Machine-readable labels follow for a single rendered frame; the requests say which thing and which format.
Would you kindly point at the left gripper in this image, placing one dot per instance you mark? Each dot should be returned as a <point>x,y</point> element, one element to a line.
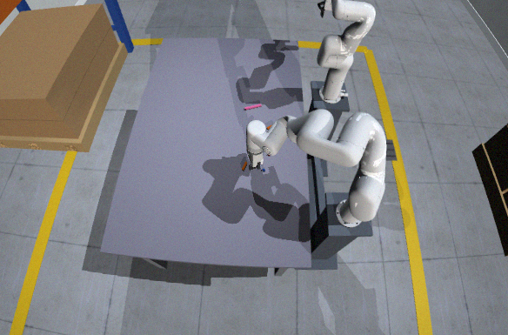
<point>255,158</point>

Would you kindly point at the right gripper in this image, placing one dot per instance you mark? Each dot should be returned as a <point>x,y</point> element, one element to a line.
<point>327,6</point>

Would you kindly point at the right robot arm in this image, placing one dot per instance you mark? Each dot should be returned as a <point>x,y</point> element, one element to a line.
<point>337,51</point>

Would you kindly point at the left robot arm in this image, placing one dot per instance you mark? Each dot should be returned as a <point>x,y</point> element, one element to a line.
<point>362,140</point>

